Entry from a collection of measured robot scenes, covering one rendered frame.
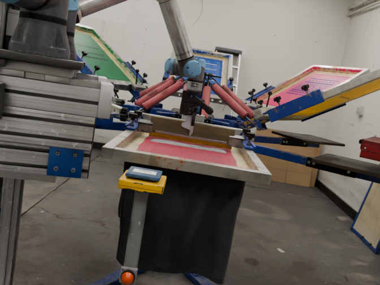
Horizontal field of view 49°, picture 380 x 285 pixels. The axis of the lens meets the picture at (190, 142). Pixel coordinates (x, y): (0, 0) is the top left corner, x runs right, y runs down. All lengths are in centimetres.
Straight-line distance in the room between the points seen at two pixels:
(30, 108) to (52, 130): 7
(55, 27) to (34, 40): 6
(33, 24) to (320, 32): 553
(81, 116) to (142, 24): 514
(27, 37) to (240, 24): 522
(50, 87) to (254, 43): 523
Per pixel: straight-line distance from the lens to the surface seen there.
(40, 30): 111
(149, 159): 141
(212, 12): 618
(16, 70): 112
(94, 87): 112
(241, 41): 616
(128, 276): 130
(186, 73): 178
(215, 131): 199
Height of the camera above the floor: 126
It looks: 9 degrees down
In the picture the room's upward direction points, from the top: 9 degrees clockwise
